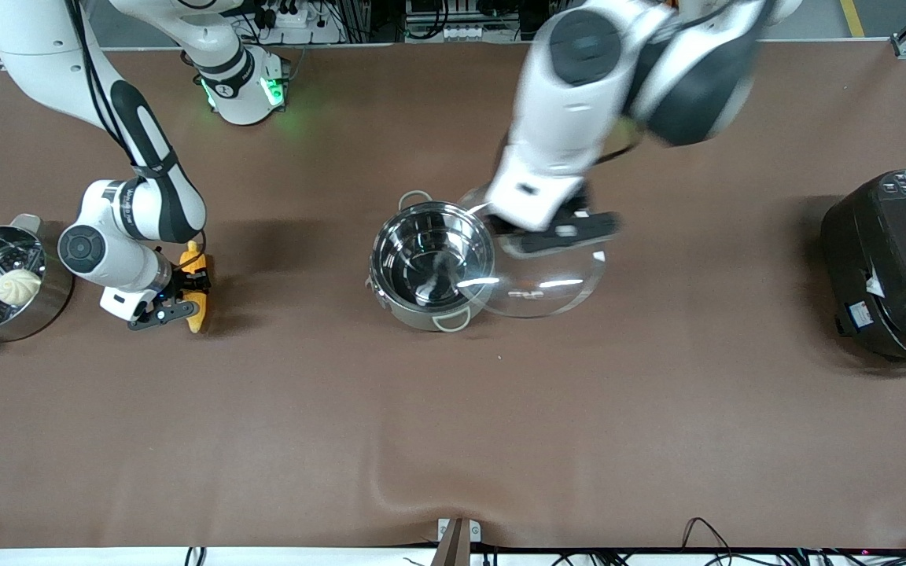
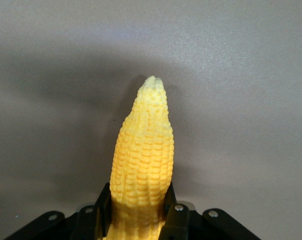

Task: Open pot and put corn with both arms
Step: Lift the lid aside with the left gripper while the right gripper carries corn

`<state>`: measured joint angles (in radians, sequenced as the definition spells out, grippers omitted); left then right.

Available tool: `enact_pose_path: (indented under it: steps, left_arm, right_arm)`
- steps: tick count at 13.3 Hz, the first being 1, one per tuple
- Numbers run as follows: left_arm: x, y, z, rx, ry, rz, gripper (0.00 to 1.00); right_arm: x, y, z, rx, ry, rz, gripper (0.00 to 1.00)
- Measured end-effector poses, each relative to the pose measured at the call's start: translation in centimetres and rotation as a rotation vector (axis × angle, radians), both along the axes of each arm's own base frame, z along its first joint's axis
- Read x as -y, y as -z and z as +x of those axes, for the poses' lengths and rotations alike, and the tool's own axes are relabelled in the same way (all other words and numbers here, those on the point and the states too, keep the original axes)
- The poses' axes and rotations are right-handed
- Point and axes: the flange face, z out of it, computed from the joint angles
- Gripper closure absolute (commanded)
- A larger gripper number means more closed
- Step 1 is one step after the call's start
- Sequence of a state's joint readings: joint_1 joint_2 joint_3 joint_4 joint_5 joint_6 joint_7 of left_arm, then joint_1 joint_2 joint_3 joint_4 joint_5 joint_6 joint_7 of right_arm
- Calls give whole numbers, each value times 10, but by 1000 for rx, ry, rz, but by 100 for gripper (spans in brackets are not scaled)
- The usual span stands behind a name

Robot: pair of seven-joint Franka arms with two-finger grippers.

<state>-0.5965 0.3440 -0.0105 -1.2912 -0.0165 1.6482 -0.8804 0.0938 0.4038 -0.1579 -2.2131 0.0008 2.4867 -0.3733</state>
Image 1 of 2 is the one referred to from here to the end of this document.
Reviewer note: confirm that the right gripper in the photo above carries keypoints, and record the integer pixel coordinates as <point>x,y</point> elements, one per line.
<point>183,282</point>

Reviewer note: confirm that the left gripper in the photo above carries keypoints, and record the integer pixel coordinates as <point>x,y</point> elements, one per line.
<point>576,199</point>

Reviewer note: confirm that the yellow corn cob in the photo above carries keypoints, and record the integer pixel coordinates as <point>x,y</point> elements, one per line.
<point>198,318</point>

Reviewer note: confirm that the glass pot lid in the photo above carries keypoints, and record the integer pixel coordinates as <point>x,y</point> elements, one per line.
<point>547,287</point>

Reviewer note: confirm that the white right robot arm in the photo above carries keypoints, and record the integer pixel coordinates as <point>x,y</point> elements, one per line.
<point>138,126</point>

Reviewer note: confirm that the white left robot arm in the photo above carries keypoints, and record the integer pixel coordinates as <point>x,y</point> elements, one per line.
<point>602,86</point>

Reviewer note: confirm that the steel steamer pot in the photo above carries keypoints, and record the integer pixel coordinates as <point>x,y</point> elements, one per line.
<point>56,287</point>

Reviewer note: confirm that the stainless steel cooking pot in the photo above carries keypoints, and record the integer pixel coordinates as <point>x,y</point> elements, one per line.
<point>421,259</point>

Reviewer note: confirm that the white steamed bun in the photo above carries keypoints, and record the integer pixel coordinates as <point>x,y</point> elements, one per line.
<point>19,287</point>

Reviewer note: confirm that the small white power strip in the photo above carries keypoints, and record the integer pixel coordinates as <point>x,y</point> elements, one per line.
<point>467,33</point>

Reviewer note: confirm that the brown table mat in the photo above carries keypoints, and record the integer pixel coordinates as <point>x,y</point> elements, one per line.
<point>453,432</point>

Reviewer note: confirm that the black rice cooker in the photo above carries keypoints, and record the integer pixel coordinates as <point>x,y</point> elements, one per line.
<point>885,267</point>

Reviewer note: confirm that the metal table edge bracket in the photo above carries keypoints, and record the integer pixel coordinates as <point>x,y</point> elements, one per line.
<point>457,538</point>

